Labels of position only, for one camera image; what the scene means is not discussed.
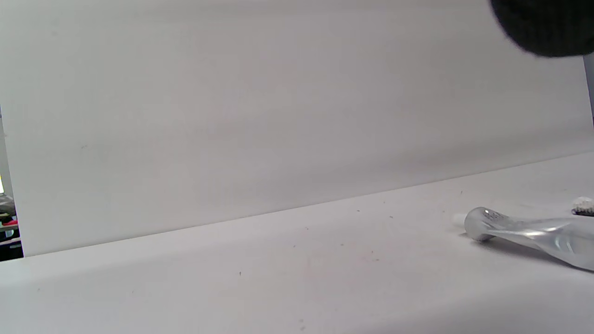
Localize red and black background clutter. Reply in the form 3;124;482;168
0;176;24;262

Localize person's left hand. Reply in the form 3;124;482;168
489;0;594;58

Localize silver toothpaste tube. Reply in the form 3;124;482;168
452;206;594;272

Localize black toothbrush white bristles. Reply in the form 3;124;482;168
570;196;594;217

